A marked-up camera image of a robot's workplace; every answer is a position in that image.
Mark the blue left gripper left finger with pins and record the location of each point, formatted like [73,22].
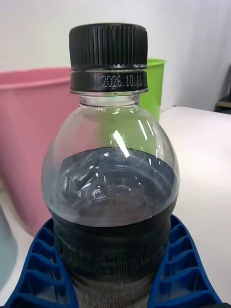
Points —
[43,272]

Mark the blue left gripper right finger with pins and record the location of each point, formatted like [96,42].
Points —
[183,267]

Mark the clear bottle with black cap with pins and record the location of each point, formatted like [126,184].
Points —
[110,183]

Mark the pale blue plastic waste bin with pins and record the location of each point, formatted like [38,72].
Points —
[6,250]

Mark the pink plastic waste bin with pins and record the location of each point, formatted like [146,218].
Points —
[31,134]

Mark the green plastic waste bin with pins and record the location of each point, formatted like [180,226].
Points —
[152,89]

